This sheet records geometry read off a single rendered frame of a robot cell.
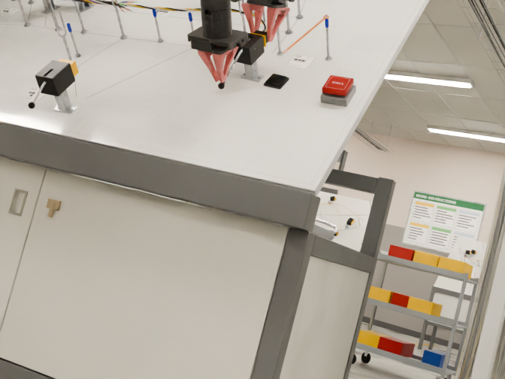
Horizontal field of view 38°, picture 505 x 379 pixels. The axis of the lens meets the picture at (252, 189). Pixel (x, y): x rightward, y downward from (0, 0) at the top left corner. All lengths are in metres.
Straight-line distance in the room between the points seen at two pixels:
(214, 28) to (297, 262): 0.46
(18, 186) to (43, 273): 0.20
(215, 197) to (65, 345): 0.43
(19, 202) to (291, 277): 0.62
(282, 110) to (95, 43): 0.56
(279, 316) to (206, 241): 0.20
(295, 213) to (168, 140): 0.32
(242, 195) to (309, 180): 0.12
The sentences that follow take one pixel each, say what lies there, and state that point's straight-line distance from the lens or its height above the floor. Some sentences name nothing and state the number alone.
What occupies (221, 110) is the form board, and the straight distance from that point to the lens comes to 1.51.
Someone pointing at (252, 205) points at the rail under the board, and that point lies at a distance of 1.31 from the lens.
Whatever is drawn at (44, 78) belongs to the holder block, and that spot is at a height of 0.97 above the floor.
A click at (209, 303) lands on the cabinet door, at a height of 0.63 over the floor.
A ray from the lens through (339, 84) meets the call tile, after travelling 1.48.
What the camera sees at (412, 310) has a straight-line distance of 6.31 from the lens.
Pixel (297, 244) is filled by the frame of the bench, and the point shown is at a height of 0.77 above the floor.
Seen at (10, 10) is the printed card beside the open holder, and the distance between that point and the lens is 2.10.
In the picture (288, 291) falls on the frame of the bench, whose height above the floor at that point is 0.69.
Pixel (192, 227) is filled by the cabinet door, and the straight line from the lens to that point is 1.39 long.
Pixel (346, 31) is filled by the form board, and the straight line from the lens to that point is 1.73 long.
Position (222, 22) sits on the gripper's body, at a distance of 1.41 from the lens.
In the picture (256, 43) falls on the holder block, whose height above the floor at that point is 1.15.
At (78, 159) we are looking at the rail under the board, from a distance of 1.50.
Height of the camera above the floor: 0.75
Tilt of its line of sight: 4 degrees up
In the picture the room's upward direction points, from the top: 15 degrees clockwise
